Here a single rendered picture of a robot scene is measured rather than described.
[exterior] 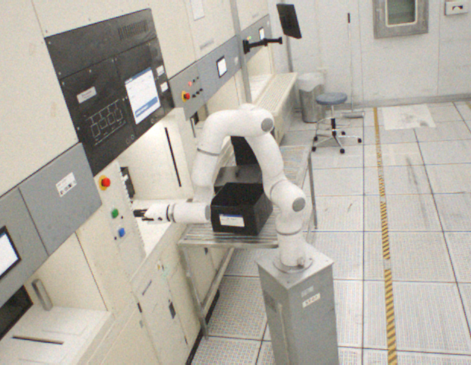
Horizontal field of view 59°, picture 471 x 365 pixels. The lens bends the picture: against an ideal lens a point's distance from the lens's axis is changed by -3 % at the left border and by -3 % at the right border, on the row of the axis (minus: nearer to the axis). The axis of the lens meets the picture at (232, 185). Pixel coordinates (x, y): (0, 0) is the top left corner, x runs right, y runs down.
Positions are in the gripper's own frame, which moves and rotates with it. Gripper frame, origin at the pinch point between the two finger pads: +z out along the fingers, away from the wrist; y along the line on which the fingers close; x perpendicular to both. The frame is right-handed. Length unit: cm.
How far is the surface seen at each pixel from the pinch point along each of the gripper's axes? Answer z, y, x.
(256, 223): -35, 48, -37
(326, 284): -73, 23, -55
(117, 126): 11.7, 21.1, 31.9
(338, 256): -69, 130, -120
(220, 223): -14, 50, -38
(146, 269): 11.7, 9.3, -38.1
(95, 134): 11.7, 4.3, 34.7
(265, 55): 18, 365, -8
